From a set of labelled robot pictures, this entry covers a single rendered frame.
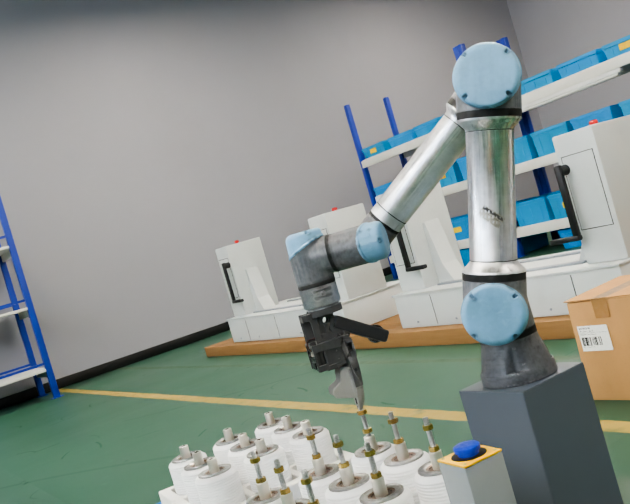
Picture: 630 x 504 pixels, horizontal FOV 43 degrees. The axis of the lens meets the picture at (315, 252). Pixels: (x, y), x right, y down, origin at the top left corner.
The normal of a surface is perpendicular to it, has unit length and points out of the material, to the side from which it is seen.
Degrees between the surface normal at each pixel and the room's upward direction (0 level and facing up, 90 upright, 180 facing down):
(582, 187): 90
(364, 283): 90
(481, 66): 83
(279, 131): 90
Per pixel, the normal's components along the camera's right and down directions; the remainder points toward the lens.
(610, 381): -0.79, 0.22
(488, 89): -0.25, -0.04
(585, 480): 0.51, -0.13
